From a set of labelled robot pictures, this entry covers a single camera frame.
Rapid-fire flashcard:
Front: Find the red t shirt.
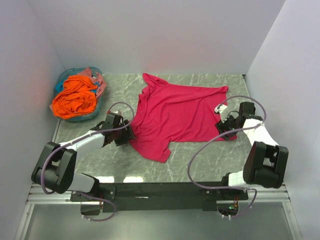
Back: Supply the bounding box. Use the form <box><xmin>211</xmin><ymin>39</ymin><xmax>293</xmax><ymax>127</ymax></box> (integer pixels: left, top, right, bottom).
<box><xmin>130</xmin><ymin>73</ymin><xmax>229</xmax><ymax>163</ymax></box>

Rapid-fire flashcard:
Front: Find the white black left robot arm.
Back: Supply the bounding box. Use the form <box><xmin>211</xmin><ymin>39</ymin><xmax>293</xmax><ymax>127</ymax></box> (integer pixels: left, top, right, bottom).
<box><xmin>31</xmin><ymin>111</ymin><xmax>135</xmax><ymax>201</ymax></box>

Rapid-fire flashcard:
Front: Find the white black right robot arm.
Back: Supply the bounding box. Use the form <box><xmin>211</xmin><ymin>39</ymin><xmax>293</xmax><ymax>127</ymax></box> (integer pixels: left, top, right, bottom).
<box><xmin>214</xmin><ymin>102</ymin><xmax>289</xmax><ymax>200</ymax></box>

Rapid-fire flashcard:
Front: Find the teal plastic laundry basket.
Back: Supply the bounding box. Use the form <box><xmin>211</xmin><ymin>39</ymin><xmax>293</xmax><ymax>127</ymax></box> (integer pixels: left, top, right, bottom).
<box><xmin>49</xmin><ymin>66</ymin><xmax>107</xmax><ymax>122</ymax></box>

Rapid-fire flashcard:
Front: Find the pink t shirt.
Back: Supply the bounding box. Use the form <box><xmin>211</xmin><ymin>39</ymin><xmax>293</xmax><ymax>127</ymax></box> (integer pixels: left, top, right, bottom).
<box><xmin>77</xmin><ymin>67</ymin><xmax>107</xmax><ymax>99</ymax></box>

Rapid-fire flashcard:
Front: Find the orange t shirt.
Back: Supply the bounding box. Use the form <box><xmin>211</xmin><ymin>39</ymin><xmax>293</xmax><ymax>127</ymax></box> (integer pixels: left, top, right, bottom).
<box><xmin>51</xmin><ymin>75</ymin><xmax>97</xmax><ymax>120</ymax></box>

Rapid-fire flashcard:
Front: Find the blue garment in basket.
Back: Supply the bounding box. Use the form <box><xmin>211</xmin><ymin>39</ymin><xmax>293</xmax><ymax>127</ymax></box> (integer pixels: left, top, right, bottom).
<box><xmin>54</xmin><ymin>81</ymin><xmax>64</xmax><ymax>93</ymax></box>

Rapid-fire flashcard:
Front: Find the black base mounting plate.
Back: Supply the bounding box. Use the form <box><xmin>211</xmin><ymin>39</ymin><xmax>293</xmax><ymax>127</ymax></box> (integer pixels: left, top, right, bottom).
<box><xmin>69</xmin><ymin>181</ymin><xmax>250</xmax><ymax>216</ymax></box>

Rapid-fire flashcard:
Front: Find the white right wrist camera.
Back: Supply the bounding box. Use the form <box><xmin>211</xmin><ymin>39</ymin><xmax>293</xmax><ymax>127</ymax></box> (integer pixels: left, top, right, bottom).
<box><xmin>214</xmin><ymin>104</ymin><xmax>229</xmax><ymax>119</ymax></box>

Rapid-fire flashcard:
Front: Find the aluminium frame rail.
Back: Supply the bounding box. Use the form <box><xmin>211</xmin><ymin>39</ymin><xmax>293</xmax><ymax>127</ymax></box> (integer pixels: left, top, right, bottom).
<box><xmin>26</xmin><ymin>183</ymin><xmax>291</xmax><ymax>205</ymax></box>

